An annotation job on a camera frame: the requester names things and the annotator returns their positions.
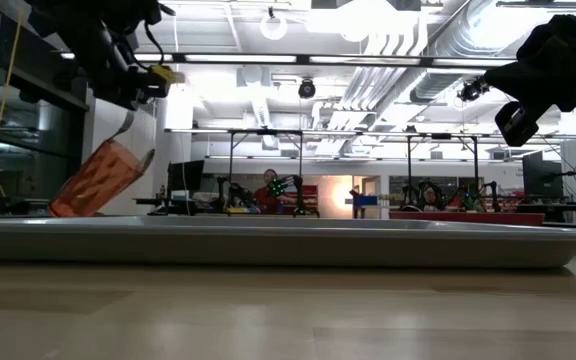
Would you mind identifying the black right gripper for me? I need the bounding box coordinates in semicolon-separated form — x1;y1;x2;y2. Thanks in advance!
484;0;576;148

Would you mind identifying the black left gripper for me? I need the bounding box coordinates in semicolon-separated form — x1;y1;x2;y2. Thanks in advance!
70;29;170;143

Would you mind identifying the orange translucent cup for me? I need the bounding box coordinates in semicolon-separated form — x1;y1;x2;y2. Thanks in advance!
47;138;157;219

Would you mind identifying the black ceiling fixture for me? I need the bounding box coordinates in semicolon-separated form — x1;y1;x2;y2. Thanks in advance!
457;77;490;104

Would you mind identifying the yellow label tag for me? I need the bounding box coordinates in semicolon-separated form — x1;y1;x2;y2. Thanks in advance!
151;64;187;87

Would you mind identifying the black computer monitor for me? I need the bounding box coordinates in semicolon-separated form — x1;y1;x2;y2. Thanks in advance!
166;159;206;192
522;150;565;199

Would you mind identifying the person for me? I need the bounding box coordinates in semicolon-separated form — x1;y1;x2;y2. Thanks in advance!
254;168;290;215
419;185;445;212

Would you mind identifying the overhead light bar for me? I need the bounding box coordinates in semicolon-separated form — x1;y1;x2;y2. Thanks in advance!
60;51;518;69

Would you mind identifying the red cabinet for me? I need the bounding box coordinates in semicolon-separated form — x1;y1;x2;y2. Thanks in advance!
297;184;320;215

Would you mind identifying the silver ventilation duct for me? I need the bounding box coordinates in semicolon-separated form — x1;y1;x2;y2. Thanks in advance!
409;0;519;105

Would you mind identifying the black background rig frame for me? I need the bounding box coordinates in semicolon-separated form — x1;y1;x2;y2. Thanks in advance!
227;128;305;217
406;132;481;211

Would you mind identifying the white ring lamp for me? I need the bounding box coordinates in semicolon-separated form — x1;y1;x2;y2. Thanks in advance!
260;7;289;42

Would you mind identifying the black overhead camera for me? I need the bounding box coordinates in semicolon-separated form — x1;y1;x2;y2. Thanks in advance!
297;77;318;101

